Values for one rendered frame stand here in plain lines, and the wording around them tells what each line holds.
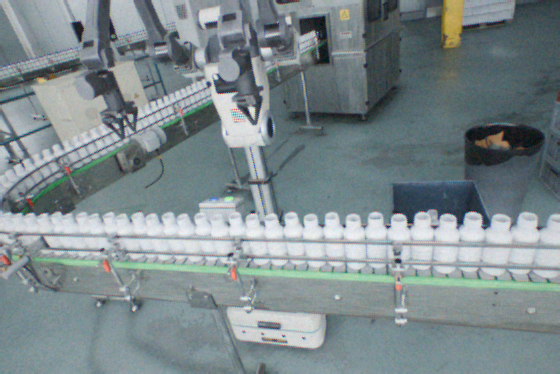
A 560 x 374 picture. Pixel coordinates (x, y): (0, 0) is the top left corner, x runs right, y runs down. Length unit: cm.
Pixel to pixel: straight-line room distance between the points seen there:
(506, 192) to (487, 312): 165
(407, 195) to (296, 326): 88
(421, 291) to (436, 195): 60
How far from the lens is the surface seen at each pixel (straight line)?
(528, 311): 115
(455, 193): 158
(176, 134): 277
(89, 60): 122
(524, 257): 106
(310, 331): 194
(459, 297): 109
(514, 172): 264
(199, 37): 686
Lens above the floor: 174
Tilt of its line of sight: 30 degrees down
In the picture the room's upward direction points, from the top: 11 degrees counter-clockwise
